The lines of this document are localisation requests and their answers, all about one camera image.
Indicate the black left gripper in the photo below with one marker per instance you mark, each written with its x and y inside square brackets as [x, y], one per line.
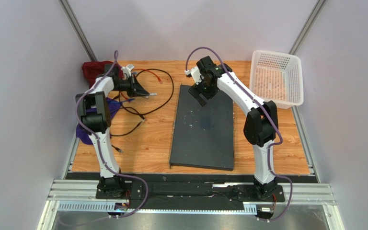
[136, 88]

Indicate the purple cloth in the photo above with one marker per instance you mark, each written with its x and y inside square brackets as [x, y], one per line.
[114, 106]

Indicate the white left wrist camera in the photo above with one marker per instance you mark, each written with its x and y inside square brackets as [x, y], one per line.
[127, 70]

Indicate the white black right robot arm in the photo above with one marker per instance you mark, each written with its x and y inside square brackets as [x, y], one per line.
[261, 124]

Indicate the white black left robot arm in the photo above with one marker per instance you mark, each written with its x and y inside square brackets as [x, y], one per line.
[94, 117]

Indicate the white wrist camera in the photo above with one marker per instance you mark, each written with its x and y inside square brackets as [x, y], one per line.
[195, 74]
[127, 70]

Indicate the white plastic basket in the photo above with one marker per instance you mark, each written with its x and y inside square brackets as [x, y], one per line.
[277, 77]

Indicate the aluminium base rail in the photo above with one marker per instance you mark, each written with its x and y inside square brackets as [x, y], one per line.
[80, 195]

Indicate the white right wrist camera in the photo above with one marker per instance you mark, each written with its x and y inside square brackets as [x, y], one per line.
[195, 74]

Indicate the dark red cloth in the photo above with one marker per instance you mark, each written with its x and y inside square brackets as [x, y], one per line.
[91, 70]

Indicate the dark grey network switch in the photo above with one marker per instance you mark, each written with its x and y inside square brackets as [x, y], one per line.
[203, 136]

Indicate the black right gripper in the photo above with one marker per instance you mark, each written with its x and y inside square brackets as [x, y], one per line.
[198, 92]

